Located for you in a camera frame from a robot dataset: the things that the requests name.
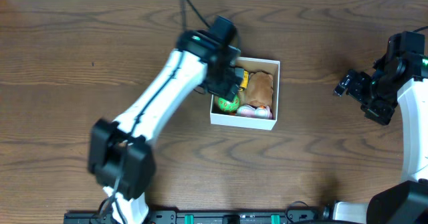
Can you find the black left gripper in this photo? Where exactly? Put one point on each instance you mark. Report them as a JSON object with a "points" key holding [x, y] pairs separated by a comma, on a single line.
{"points": [[221, 84]]}

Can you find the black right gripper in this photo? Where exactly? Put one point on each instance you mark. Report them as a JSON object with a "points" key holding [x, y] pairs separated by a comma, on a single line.
{"points": [[382, 114]]}

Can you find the yellow grey toy truck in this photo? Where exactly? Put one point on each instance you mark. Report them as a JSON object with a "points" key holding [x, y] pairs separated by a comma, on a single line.
{"points": [[245, 81]]}

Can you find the green ball with numbers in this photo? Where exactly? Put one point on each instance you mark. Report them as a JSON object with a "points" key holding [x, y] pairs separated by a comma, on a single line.
{"points": [[228, 106]]}

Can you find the white cardboard box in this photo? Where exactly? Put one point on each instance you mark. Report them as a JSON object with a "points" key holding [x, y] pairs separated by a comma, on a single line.
{"points": [[252, 65]]}

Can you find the brown plush toy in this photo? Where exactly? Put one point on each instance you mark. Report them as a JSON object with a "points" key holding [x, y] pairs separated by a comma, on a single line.
{"points": [[259, 91]]}

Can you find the pink white duck toy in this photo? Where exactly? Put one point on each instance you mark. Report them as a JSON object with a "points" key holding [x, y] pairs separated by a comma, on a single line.
{"points": [[261, 112]]}

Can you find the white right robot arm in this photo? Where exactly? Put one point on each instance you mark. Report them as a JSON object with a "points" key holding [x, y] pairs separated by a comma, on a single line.
{"points": [[399, 81]]}

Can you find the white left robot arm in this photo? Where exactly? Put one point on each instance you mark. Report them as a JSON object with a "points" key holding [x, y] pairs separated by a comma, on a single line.
{"points": [[120, 153]]}

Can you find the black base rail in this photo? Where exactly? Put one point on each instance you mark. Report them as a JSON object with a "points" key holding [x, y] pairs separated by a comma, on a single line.
{"points": [[207, 216]]}

